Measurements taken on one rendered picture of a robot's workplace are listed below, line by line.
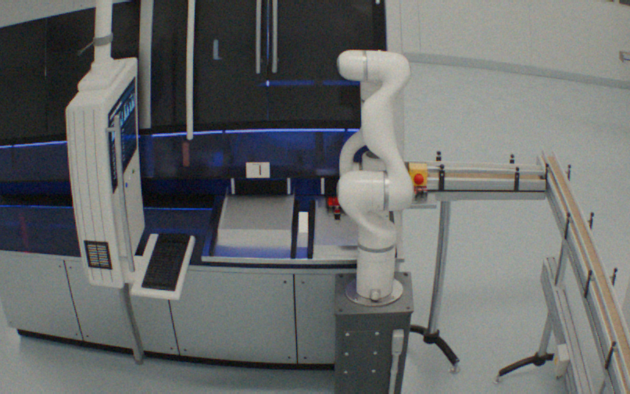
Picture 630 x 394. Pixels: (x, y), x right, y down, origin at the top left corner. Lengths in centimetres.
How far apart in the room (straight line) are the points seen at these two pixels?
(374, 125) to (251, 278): 115
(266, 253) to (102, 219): 65
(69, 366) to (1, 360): 48
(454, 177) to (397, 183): 89
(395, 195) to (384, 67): 39
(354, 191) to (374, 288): 34
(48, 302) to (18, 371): 49
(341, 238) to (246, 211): 40
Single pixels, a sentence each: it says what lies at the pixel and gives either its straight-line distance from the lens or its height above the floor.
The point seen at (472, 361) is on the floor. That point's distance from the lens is 407.
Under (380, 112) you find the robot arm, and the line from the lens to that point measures 274.
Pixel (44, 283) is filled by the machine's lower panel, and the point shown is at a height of 43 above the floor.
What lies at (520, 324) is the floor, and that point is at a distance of 435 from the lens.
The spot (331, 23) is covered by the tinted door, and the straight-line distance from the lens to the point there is 324.
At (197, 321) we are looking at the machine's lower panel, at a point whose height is 31.
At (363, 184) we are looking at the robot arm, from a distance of 276.
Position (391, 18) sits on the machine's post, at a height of 165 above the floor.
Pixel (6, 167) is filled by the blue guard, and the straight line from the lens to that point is 376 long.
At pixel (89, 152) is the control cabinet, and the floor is 136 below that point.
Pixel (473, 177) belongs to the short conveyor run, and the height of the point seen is 93.
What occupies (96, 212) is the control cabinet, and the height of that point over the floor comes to 112.
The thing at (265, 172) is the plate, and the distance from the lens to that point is 345.
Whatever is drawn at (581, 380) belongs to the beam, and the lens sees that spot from 309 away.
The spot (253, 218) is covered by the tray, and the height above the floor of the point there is 88.
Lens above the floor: 246
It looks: 26 degrees down
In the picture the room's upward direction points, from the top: 1 degrees counter-clockwise
